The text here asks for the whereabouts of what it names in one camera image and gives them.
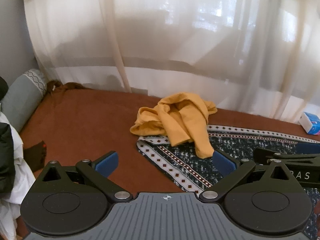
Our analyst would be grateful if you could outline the pile of mixed clothes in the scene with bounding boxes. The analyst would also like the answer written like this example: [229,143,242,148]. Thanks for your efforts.
[0,76,17,194]

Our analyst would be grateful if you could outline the blue tissue pack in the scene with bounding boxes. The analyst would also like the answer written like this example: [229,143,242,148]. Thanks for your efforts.
[299,112,320,135]

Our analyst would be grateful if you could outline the white cloth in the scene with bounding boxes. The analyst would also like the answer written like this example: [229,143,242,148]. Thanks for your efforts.
[0,110,37,240]

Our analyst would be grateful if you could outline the yellow garment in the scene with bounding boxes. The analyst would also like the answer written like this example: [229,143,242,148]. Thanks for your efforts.
[129,92,218,159]

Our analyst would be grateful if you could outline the bunched brown cloth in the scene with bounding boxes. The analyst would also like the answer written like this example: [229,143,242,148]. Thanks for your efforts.
[47,80,85,105]

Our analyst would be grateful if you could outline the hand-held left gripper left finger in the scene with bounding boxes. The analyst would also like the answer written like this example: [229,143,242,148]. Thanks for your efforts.
[37,151,133,203]

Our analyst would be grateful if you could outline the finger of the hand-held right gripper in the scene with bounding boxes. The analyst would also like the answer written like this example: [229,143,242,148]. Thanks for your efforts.
[296,142,320,155]
[253,148,320,166]

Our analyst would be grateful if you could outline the sheer white curtain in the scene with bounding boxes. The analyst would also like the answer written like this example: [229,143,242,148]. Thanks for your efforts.
[22,0,320,128]

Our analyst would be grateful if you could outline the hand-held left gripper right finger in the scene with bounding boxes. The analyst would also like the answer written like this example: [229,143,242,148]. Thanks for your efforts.
[199,149,292,202]

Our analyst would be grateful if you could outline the dark patterned blanket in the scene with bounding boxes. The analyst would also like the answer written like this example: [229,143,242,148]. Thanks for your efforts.
[136,125,320,240]

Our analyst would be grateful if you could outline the dark brown sock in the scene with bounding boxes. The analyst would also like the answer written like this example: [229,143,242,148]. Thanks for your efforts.
[22,140,48,173]

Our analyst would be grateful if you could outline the grey bolster pillow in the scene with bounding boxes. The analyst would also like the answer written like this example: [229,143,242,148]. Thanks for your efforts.
[0,69,48,133]

